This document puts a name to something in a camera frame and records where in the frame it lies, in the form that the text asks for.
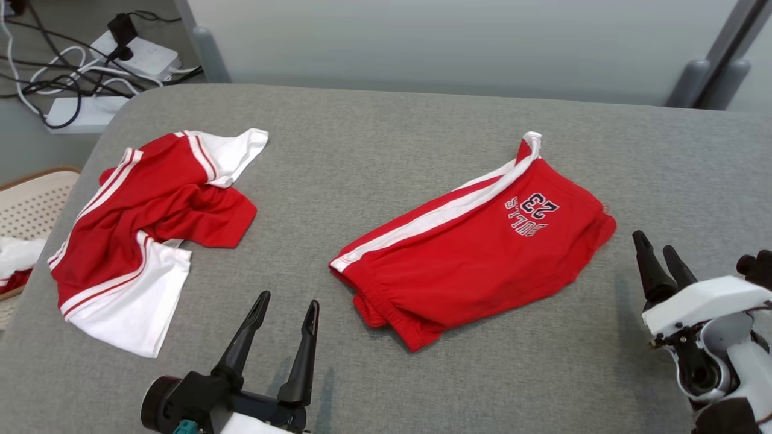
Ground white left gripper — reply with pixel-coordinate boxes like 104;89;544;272
141;291;320;434

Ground red and white jersey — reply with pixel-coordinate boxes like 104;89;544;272
48;128;270;359

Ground white power strip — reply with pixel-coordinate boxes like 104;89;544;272
89;30;183;80
45;95;131;134

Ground grey single partition foot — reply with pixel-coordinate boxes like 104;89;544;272
175;0;232;84

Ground grey partition post with feet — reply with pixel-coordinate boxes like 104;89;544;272
666;0;772;111

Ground black power adapter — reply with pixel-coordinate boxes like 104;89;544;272
107;13;139;61

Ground beige perforated laundry basket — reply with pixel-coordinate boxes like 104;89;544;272
0;167;82;330

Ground white and red garment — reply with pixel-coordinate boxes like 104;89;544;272
0;237;48;296

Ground white power strips with cables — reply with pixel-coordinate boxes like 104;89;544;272
0;3;204;130

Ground white cable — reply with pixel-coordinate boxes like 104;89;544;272
0;0;48;119

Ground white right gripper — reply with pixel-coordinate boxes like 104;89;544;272
632;230;772;338

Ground red shorts with 23 print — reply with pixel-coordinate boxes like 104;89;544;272
329;131;617;353

